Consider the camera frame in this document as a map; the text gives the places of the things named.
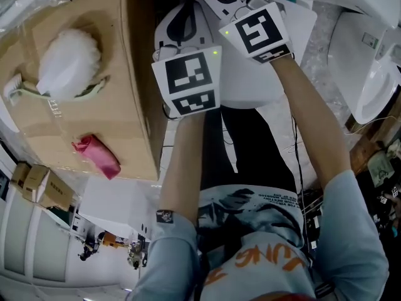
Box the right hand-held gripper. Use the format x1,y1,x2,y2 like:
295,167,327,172
194,0,295,65

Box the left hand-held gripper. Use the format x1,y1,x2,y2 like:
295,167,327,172
151,1,223,119

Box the white toilet with tank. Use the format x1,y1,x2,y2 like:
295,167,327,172
216,0,319,110

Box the person's left forearm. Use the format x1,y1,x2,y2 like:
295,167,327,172
158,108,221,223

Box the person's right forearm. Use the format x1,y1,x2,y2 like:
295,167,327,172
269,55,352,191

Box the large white open-lid toilet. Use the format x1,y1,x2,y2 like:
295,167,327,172
325,0,401,125

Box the large brown cardboard box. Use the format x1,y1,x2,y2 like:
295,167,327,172
0,0,170,182

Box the white fluffy brush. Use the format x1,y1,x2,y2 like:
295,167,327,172
36,28,103,102

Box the person's black trousers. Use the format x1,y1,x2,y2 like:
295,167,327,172
200,105,299,198

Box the pink cloth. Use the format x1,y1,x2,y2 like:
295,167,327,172
71,133,122,181

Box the white flat board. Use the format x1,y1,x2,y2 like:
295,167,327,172
76,177,161,241

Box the brown cardboard box white flaps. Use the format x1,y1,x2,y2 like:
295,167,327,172
23,164,76,212

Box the dark wooden bench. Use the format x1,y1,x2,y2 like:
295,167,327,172
344,105,401,176

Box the small brown cardboard box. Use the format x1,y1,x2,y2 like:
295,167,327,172
11,161,33,194

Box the person's light blue t-shirt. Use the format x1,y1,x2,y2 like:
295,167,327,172
130,170,390,301

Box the white cabinet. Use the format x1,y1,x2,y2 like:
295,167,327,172
0,142,152,295

